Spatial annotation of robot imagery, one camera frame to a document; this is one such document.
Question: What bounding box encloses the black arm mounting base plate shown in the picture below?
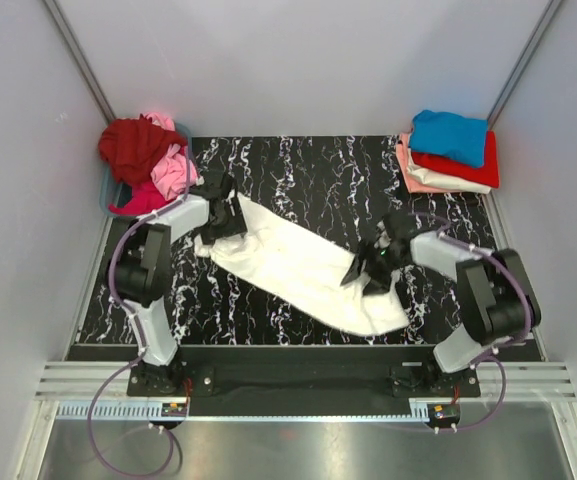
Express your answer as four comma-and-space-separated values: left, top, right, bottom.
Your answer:
127, 345, 481, 419

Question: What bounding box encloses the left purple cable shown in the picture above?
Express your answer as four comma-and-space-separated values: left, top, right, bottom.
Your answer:
86, 127, 194, 474

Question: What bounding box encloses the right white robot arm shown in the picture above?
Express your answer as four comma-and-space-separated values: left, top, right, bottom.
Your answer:
341, 212, 542, 386

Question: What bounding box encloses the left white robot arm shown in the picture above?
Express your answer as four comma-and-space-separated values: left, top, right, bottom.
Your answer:
106, 173, 247, 391

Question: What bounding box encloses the folded blue t shirt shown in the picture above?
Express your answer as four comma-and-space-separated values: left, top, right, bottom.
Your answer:
409, 110, 488, 168

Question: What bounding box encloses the blue plastic laundry basket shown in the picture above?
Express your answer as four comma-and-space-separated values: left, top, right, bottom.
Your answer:
99, 121, 195, 218

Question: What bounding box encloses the white slotted cable duct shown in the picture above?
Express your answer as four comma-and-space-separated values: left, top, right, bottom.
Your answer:
56, 399, 429, 423

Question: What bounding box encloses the light pink crumpled shirt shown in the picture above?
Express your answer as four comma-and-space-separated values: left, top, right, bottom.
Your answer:
145, 111, 202, 200

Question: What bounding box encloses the white t shirt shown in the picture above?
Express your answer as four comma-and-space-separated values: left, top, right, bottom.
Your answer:
194, 195, 409, 336

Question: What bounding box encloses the folded red t shirt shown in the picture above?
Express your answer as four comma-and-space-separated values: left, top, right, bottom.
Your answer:
411, 131, 500, 189

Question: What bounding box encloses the dark red crumpled shirt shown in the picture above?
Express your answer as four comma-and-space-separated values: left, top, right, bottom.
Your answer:
98, 115, 188, 186

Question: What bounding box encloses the folded cream t shirt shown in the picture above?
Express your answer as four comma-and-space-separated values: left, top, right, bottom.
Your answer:
405, 132, 492, 195

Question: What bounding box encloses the magenta crumpled shirt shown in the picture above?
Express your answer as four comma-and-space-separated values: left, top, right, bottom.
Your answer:
108, 181, 178, 216

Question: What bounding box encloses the folded salmon pink t shirt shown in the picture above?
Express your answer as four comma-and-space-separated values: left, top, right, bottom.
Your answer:
395, 133, 449, 194

